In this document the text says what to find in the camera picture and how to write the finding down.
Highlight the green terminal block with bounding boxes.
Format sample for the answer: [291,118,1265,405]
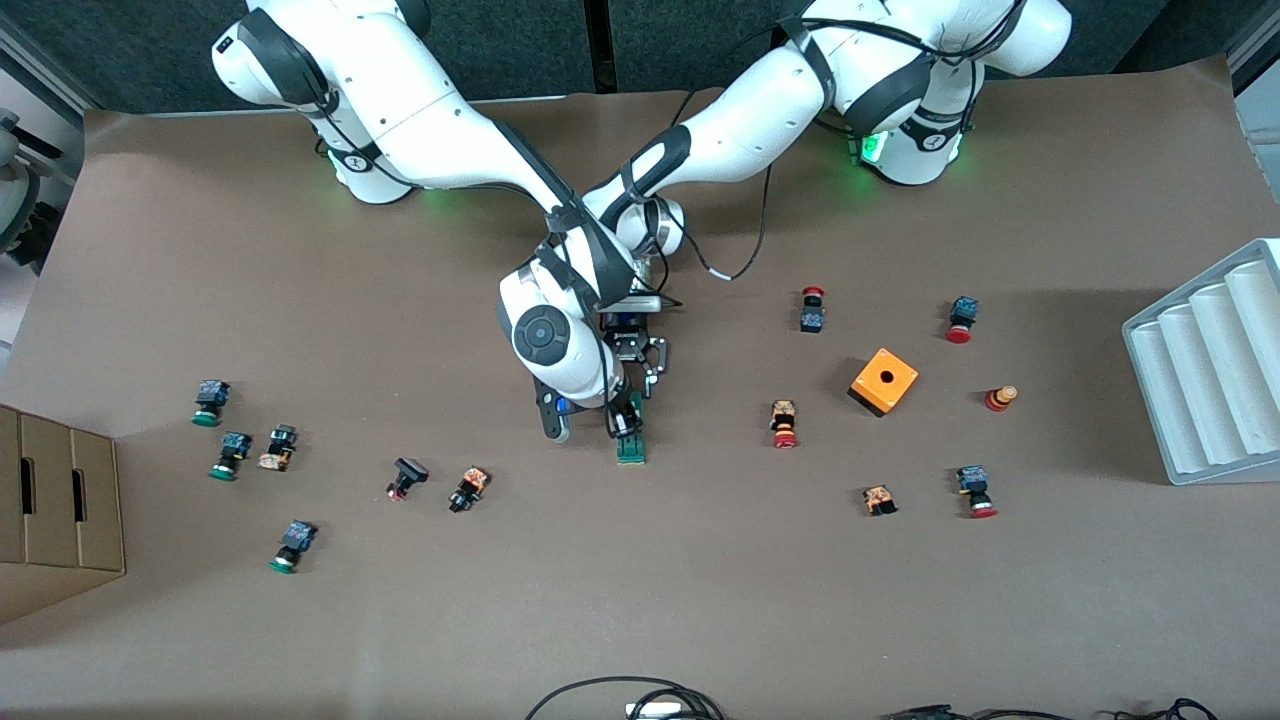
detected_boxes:
[614,392,649,465]

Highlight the black cable with plug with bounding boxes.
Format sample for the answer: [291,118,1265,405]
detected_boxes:
[880,704,1111,720]

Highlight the beige black switch part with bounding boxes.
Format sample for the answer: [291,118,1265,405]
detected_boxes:
[257,424,299,472]

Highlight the green mushroom push button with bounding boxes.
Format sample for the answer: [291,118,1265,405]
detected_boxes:
[268,519,319,575]
[208,431,254,482]
[191,379,232,428]

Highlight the black square button red terminals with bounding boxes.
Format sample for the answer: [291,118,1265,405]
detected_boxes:
[385,457,430,502]

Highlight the black coiled cable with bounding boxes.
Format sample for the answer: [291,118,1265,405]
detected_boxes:
[1115,698,1221,720]

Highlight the orange push button enclosure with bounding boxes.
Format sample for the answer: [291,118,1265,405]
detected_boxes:
[847,347,920,418]

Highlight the white ribbed tray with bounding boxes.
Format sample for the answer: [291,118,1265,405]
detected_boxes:
[1121,237,1280,487]

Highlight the brown cardboard box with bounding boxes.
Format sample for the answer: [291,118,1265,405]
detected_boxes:
[0,404,127,626]

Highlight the black vertical post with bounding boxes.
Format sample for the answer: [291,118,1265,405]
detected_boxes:
[585,0,613,94]

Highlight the black looped cable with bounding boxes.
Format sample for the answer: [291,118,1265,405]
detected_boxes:
[525,677,726,720]

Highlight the black arm cable white tag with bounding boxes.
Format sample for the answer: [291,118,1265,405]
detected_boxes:
[665,90,776,283]

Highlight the grey aluminium frame rail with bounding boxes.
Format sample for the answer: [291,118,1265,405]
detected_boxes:
[0,15,101,113]
[1228,15,1280,96]

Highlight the black selector switch orange block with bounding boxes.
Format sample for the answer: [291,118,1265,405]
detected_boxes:
[448,465,492,514]

